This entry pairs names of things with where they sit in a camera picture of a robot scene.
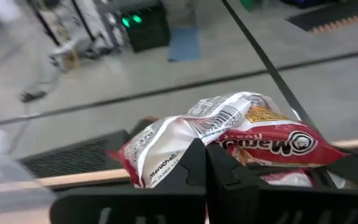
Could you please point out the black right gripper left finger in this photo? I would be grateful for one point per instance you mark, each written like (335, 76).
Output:
(185, 174)

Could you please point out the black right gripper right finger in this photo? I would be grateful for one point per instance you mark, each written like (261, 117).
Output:
(225, 174)

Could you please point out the red Maruchan noodle packet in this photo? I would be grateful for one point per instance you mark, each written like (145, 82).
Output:
(253, 124)

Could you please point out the black hazard-striped floor mat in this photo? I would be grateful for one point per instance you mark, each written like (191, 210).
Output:
(73, 155)
(337, 15)

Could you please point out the blue floor mat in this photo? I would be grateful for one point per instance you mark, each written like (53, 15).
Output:
(183, 43)

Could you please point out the black box with green lights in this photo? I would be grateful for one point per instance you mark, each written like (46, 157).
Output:
(148, 34)

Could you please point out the green container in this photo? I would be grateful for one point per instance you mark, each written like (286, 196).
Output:
(250, 4)

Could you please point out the white equipment rack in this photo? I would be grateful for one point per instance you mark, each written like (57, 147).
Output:
(73, 25)

